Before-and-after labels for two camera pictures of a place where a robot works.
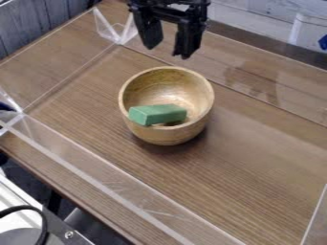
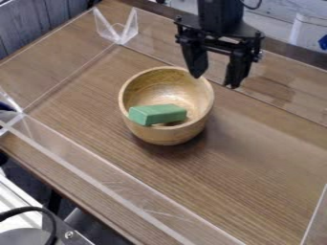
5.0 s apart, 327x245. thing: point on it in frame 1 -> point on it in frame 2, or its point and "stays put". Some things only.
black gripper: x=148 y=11 -> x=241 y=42
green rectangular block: x=159 y=114 stays put
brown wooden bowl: x=163 y=85 stays put
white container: x=309 y=32 stays put
